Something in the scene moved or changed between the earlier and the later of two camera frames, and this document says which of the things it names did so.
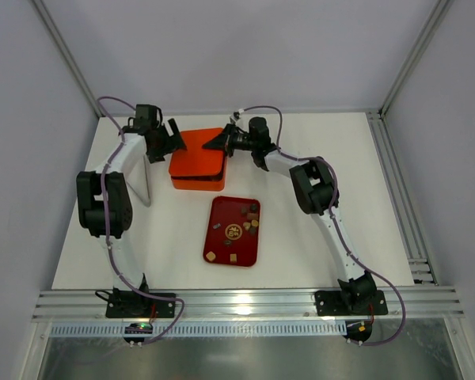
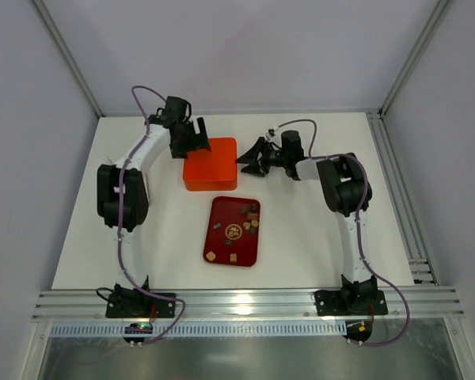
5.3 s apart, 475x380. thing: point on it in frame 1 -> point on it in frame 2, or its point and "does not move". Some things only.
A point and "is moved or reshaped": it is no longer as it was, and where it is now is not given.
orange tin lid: (196, 162) is moved or reshaped
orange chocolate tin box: (198, 169) is moved or reshaped
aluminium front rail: (428, 303) does not move
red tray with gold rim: (231, 231) does not move
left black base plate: (131, 305) does not move
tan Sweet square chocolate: (210, 256) does not move
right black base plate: (350, 302) does not move
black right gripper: (228, 141) -> (264, 157)
